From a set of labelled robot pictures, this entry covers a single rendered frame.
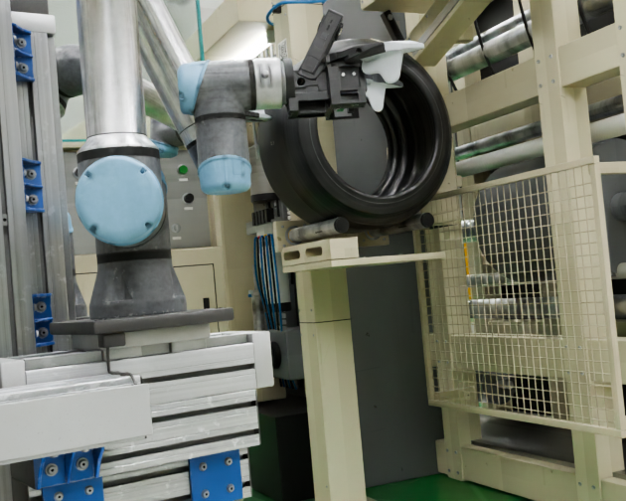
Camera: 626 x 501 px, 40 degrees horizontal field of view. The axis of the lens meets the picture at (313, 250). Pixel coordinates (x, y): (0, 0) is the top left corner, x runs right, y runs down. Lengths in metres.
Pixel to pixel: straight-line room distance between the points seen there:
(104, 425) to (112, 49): 0.51
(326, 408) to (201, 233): 0.75
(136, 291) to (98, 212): 0.17
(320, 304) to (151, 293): 1.49
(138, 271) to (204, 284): 1.64
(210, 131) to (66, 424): 0.44
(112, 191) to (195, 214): 1.84
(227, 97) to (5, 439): 0.54
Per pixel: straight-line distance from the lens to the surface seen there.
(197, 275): 2.97
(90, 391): 1.21
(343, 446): 2.85
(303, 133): 2.41
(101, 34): 1.28
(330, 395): 2.81
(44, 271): 1.56
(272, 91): 1.27
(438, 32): 2.84
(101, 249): 1.38
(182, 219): 3.03
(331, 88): 1.28
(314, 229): 2.54
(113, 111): 1.25
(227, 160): 1.25
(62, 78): 2.04
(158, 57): 1.41
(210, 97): 1.26
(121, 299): 1.35
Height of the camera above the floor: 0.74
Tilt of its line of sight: 2 degrees up
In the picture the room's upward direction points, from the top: 5 degrees counter-clockwise
